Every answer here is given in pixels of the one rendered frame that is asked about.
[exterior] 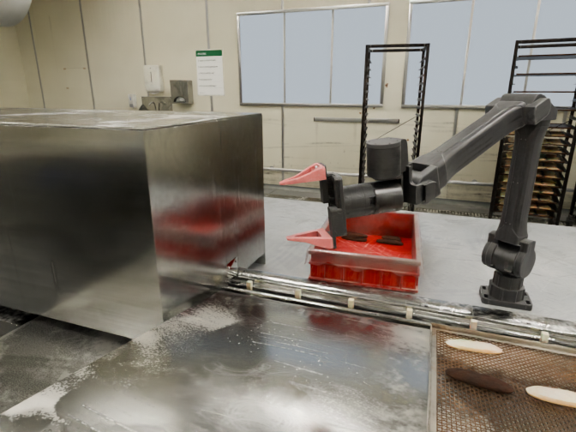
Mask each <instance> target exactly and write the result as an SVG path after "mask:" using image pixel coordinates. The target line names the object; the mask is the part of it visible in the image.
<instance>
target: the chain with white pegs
mask: <svg viewBox="0 0 576 432"><path fill-rule="evenodd" d="M246 286H247V290H253V285H252V281H250V280H248V281H247V282H246ZM295 298H298V299H301V290H300V289H296V290H295ZM348 308H351V309H354V298H349V300H348ZM406 318H407V319H411V318H412V309H409V308H407V310H406ZM470 329H471V330H477V320H473V319H471V324H470ZM548 341H549V333H548V332H543V331H542V332H541V336H540V340H539V342H543V343H547V344H548Z"/></svg>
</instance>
